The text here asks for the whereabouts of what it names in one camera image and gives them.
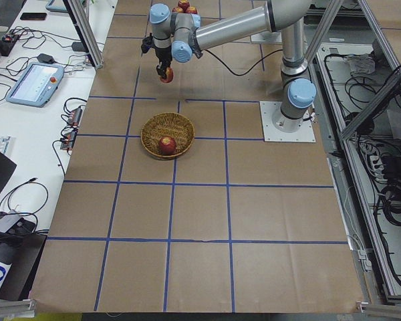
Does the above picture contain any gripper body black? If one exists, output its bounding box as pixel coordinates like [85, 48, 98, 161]
[141, 33, 171, 64]

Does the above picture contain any yellow-red apple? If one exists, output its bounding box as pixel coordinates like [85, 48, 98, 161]
[160, 67, 174, 83]

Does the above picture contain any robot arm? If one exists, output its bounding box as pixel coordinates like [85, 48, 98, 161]
[141, 1, 311, 84]

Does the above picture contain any red apple on plate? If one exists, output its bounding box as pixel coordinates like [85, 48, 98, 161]
[185, 6, 198, 14]
[172, 7, 184, 13]
[178, 0, 190, 11]

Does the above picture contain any woven wicker basket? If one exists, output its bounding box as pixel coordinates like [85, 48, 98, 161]
[140, 112, 194, 160]

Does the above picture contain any dark red apple in basket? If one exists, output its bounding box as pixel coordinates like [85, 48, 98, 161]
[158, 136, 176, 156]

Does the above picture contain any black power adapter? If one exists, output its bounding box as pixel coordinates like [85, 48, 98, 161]
[37, 53, 55, 64]

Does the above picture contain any blue teach pendant tablet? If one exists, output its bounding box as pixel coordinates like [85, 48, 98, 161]
[6, 62, 64, 108]

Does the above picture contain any black smartphone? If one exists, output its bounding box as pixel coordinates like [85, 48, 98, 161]
[20, 12, 47, 21]

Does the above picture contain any white keyboard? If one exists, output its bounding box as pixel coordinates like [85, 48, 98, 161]
[0, 136, 13, 155]

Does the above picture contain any black box on desk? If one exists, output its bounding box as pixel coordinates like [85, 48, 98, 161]
[0, 234, 47, 301]

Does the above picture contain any aluminium frame post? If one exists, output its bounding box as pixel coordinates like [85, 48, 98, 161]
[63, 0, 104, 69]

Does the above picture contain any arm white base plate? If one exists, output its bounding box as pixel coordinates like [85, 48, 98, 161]
[259, 101, 316, 143]
[250, 31, 282, 45]

